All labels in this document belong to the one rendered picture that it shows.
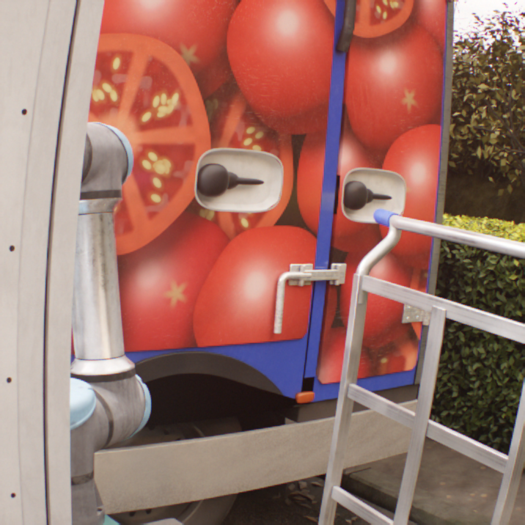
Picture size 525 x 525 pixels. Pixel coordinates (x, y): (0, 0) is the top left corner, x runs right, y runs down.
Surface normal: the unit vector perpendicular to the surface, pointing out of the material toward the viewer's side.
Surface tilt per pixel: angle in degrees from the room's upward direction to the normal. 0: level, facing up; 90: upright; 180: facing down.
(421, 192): 90
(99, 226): 82
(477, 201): 56
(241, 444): 90
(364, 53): 90
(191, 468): 90
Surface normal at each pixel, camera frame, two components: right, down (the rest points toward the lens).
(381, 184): 0.60, 0.17
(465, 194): -0.49, -0.51
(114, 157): 0.91, -0.03
